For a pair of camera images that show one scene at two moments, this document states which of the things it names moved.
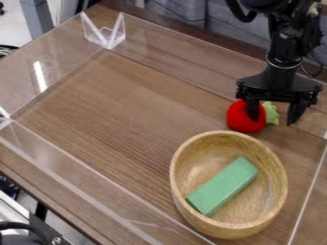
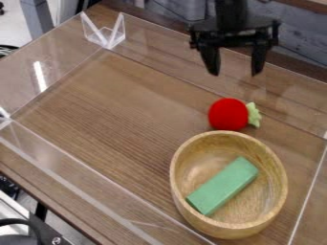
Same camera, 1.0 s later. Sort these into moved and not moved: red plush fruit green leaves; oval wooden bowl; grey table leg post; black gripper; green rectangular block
Moved: red plush fruit green leaves; black gripper
Not moved: oval wooden bowl; green rectangular block; grey table leg post
